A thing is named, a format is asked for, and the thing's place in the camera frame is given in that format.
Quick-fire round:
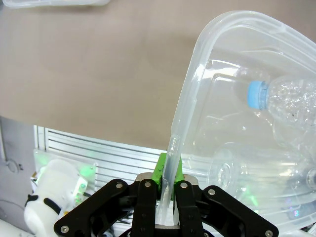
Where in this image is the clear bottle with blue cap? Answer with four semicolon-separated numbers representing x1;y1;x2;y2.
246;74;316;128

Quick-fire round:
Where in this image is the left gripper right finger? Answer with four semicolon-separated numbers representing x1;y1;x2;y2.
172;158;279;237

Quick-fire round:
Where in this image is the small green-lit circuit board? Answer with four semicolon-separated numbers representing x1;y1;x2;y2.
73;177;89;204

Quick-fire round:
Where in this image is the aluminium profile table frame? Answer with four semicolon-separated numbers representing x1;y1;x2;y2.
34;125;173;196

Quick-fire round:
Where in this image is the clear plastic storage container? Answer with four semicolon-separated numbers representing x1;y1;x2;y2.
3;0;111;9
158;9;316;235

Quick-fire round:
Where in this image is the clear uncapped plastic bottle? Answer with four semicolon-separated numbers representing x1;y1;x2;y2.
209;148;316;200
306;166;316;192

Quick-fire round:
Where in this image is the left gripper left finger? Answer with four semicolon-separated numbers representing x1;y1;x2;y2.
53;153;171;237

